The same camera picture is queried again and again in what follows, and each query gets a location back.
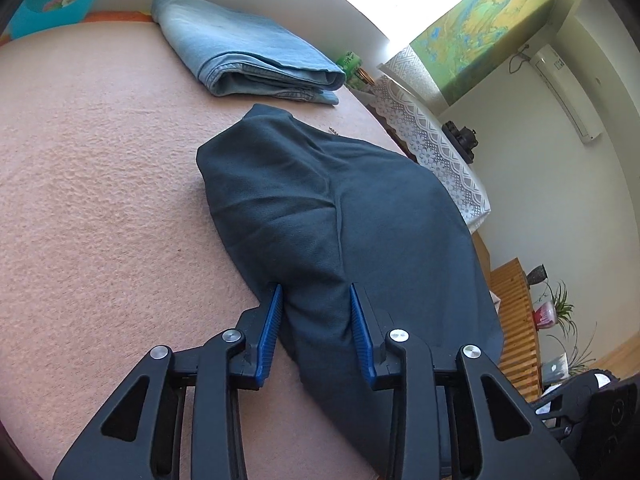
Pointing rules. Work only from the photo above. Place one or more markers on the wooden slatted bench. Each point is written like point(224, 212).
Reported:
point(515, 320)

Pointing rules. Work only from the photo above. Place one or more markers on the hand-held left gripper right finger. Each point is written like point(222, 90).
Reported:
point(362, 335)

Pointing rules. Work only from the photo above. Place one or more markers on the beige felt mat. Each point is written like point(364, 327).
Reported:
point(100, 185)

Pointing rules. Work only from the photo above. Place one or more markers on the black pants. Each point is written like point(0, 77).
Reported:
point(350, 210)

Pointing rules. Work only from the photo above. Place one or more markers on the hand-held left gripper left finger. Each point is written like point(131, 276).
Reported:
point(270, 330)

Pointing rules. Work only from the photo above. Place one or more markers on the folded blue jeans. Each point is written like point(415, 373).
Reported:
point(240, 40)

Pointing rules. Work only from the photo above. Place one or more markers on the green potted plant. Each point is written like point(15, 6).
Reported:
point(561, 302)
point(580, 352)

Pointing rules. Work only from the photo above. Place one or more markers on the wall map scroll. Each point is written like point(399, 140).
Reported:
point(480, 35)

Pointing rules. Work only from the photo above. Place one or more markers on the dark vase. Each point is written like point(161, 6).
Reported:
point(536, 275)

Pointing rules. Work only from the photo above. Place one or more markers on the red plant pot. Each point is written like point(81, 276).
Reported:
point(545, 316)

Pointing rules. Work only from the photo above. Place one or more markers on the white air conditioner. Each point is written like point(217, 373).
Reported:
point(565, 90)

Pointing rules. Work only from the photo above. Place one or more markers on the white lace tablecloth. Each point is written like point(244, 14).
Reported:
point(435, 145)

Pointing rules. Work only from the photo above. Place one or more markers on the round tin can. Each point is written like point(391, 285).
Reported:
point(366, 81)

